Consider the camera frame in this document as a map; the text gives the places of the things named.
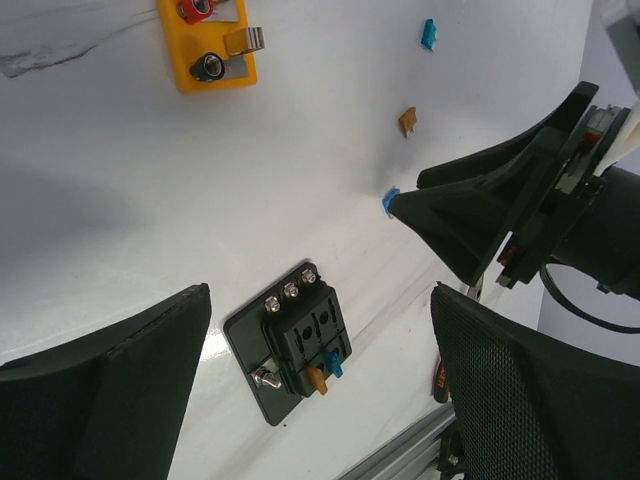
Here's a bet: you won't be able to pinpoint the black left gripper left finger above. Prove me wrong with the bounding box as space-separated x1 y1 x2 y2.
1 284 210 479

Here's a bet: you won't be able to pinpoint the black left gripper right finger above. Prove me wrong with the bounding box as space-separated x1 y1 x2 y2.
430 284 639 479

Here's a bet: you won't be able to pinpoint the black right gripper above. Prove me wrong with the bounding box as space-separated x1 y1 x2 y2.
388 81 640 301

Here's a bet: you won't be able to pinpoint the blue blade fuse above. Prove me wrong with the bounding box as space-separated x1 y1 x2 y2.
323 350 343 378
381 186 400 219
420 18 437 52

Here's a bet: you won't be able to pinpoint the black fuse box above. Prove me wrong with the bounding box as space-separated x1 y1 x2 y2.
223 260 352 426

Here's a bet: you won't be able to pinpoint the orange blade fuse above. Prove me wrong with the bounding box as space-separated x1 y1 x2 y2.
398 106 418 139

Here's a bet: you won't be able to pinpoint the orange fuse in box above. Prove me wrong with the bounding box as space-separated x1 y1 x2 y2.
306 366 328 396

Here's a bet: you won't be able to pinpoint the orange terminal block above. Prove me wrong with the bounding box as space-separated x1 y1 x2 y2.
156 1 265 94

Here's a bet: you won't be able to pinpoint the orange handled pliers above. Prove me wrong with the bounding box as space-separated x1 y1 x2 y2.
432 357 450 404

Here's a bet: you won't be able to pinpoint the aluminium rail frame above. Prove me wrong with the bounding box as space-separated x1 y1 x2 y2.
339 402 468 480

